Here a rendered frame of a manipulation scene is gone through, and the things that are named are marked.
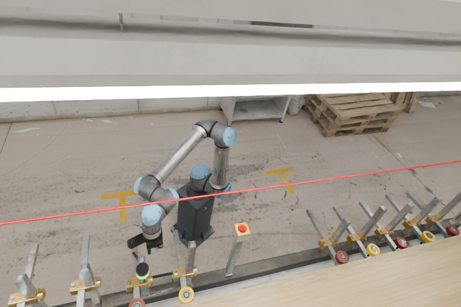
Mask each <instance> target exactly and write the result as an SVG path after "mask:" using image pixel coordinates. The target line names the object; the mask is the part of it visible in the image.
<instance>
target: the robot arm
mask: <svg viewBox="0 0 461 307"><path fill-rule="evenodd" d="M236 136H237V132H236V131H235V130H234V129H233V128H232V127H229V126H227V125H225V124H222V123H220V122H218V121H215V120H203V121H199V122H197V123H195V124H194V125H193V126H192V127H191V131H190V132H189V133H188V134H187V135H186V136H185V137H184V138H183V139H182V141H181V142H180V143H179V144H178V145H177V146H176V147H175V148H174V149H173V150H172V151H171V152H170V153H169V154H168V155H167V156H166V157H165V158H164V159H163V160H162V161H161V162H160V163H159V164H158V165H157V166H156V167H155V168H154V170H153V171H152V172H151V173H150V174H148V175H147V176H146V177H140V178H139V179H138V180H137V181H136V182H135V184H134V192H135V193H136V194H137V195H138V196H141V197H142V198H144V199H146V200H148V201H149V202H155V201H165V200H170V199H179V196H178V193H177V192H176V191H175V190H174V189H172V188H167V189H166V190H165V189H164V188H162V187H161V184H162V183H163V182H164V181H165V180H166V179H167V178H168V177H169V175H170V174H171V173H172V172H173V171H174V170H175V169H176V167H177V166H178V165H179V164H180V163H181V162H182V161H183V160H184V159H185V158H186V157H187V156H188V155H189V153H190V152H191V151H192V150H193V149H194V148H195V147H196V145H197V144H198V143H199V142H200V141H201V140H205V139H206V138H212V139H213V140H214V143H215V144H214V154H213V172H212V173H210V169H209V168H208V166H205V165H203V164H198V165H196V166H194V167H193V168H192V170H191V172H190V181H189V185H188V187H187V196H188V197H195V196H201V195H208V194H216V193H225V192H230V190H231V187H232V184H231V183H230V182H228V177H227V173H228V163H229V158H230V152H231V146H232V145H233V144H234V142H235V139H236ZM178 202H179V201H172V202H167V203H161V204H152V205H147V206H146V207H144V209H143V210H142V212H141V223H142V233H140V234H138V235H136V236H134V237H132V238H130V239H128V241H127V243H128V248H130V249H133V248H135V247H137V246H139V245H141V244H143V243H146V247H147V254H148V255H151V254H153V253H156V252H158V251H159V249H160V248H163V231H162V227H161V221H162V220H163V219H164V218H165V217H166V216H167V215H168V214H169V212H170V211H171V210H172V209H173V208H174V206H176V204H177V203H178ZM161 245H162V247H159V246H161ZM155 247H158V248H159V249H155Z"/></svg>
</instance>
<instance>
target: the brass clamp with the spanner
mask: <svg viewBox="0 0 461 307"><path fill-rule="evenodd" d="M128 280H129V281H131V284H130V285H127V282H128ZM151 285H152V275H148V276H147V282H146V283H142V284H141V283H140V279H139V278H138V277H134V278H128V279H126V290H127V292H129V291H133V288H134V287H138V286H139V289H141V288H147V287H150V286H151Z"/></svg>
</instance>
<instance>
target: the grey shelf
mask: <svg viewBox="0 0 461 307"><path fill-rule="evenodd" d="M270 23H273V22H262V21H241V20H234V21H233V24H241V25H264V26H270ZM274 24H275V26H277V27H300V28H312V29H314V27H315V26H316V25H306V24H295V23H274ZM291 96H292V94H286V95H233V96H222V99H221V104H220V111H223V112H224V114H225V116H226V118H227V120H228V125H227V126H229V127H230V126H231V121H240V120H253V119H271V118H280V117H282V119H281V121H279V122H280V123H282V122H283V119H284V116H285V113H286V110H287V107H288V104H289V101H290V98H291Z"/></svg>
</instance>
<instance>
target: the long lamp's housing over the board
mask: <svg viewBox="0 0 461 307"><path fill-rule="evenodd" d="M446 82H461V37H456V36H432V35H420V34H396V33H384V32H361V31H349V30H336V29H312V28H300V27H277V26H264V25H241V24H228V23H205V22H193V21H169V20H156V19H134V18H123V32H120V24H119V17H109V16H85V15H72V14H49V13H37V12H13V11H1V10H0V88H96V87H146V86H246V85H297V84H396V83H446Z"/></svg>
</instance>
